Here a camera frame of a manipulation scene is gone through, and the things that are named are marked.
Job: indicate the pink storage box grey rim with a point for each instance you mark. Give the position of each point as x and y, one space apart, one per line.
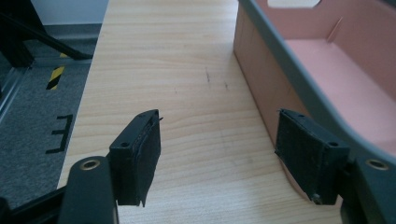
342 71

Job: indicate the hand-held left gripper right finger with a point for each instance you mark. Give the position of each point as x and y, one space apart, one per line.
308 152

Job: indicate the black metal stand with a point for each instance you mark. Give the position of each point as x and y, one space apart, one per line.
18 34

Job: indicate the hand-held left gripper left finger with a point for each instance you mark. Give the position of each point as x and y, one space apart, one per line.
135 161

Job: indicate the black floor tape mark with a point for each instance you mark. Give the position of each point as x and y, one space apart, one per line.
62 133

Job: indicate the yellow black hazard tape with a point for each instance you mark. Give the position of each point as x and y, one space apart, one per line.
56 77

